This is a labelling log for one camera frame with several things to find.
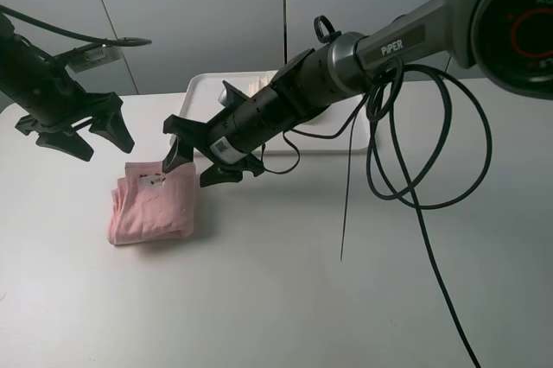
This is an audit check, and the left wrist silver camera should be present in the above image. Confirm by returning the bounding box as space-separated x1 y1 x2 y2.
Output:
67 45 123 73

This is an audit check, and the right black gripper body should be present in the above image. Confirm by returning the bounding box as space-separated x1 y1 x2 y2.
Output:
163 115 264 177

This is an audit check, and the cream white terry towel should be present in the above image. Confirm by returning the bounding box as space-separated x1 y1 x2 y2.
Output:
247 75 272 97

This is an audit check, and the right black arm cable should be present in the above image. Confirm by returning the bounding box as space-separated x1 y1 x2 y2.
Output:
258 15 493 368

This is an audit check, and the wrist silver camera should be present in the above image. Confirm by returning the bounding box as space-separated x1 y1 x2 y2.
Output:
67 45 123 73
218 80 249 110

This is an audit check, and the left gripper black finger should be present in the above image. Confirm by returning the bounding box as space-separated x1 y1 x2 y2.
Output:
35 131 94 162
89 110 135 154

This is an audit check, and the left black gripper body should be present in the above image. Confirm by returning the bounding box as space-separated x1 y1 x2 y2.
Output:
15 92 122 135

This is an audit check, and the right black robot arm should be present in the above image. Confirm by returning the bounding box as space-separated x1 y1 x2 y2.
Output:
162 0 552 187

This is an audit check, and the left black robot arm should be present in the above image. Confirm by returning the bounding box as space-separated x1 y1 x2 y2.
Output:
1 16 135 162

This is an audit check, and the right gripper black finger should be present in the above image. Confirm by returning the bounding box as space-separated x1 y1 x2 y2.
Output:
162 137 194 174
200 164 243 188

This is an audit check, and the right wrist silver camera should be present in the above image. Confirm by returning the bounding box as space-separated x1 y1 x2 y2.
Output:
218 80 249 110

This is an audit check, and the pink terry towel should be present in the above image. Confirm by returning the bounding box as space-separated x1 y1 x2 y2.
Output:
107 162 197 246

